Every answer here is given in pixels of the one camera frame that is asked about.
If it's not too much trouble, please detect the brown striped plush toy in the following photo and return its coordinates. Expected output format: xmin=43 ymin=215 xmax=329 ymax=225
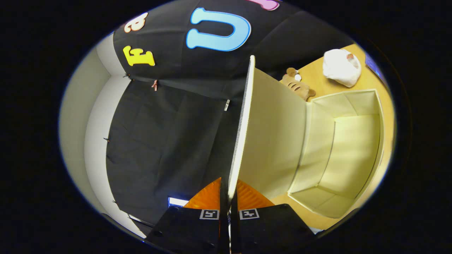
xmin=281 ymin=67 xmax=316 ymax=102

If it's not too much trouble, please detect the black backdrop cloth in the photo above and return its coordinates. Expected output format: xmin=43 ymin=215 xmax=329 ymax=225
xmin=106 ymin=0 xmax=353 ymax=226

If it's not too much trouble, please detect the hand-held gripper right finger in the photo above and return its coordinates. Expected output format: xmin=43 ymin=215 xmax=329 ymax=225
xmin=230 ymin=179 xmax=315 ymax=254

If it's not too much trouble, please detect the white plush toy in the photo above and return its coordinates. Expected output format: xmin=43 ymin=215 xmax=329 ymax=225
xmin=322 ymin=49 xmax=362 ymax=88

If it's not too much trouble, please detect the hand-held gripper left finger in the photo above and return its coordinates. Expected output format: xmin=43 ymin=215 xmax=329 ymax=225
xmin=145 ymin=177 xmax=228 ymax=254

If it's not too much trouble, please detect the grey fabric storage box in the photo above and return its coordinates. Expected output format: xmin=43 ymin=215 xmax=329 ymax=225
xmin=228 ymin=55 xmax=385 ymax=219

